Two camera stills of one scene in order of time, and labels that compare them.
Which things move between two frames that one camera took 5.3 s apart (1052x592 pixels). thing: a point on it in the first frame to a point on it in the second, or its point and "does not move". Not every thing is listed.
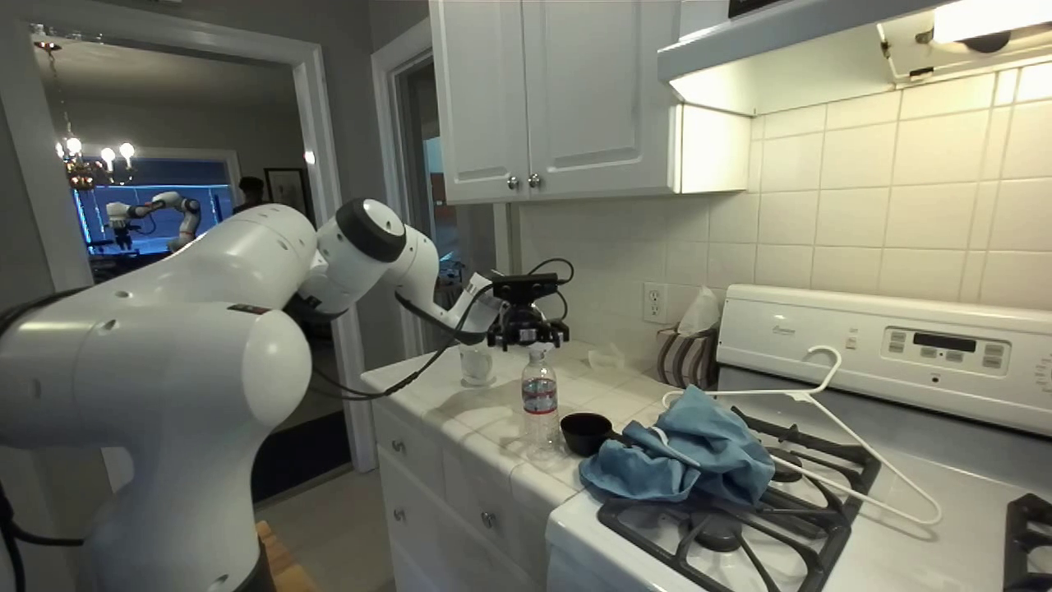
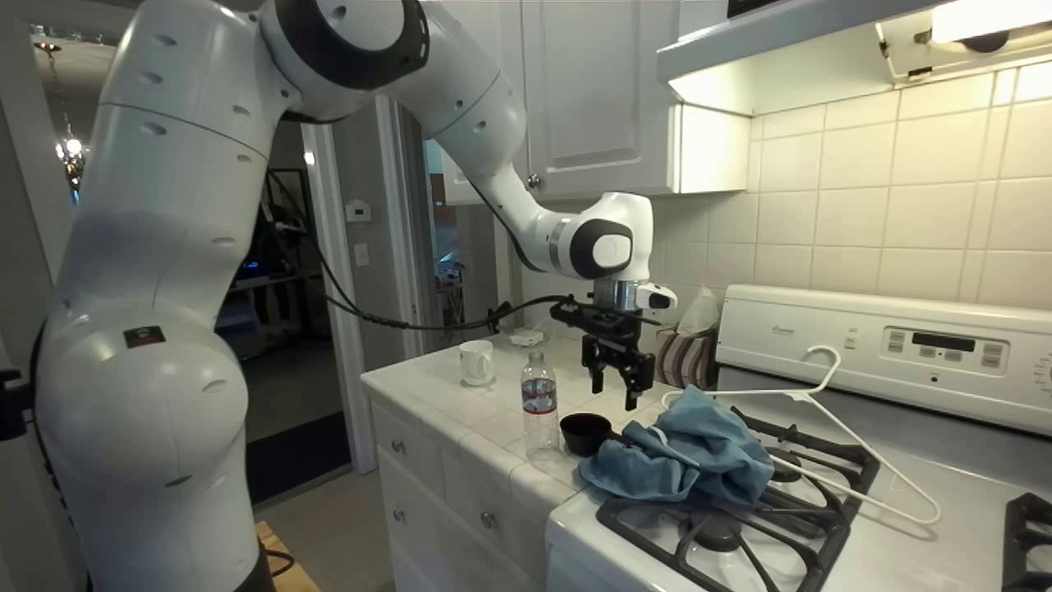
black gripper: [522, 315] to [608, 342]
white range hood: [783, 59] does not move
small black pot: [583, 433] does not move
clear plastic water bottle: [540, 403] does not move
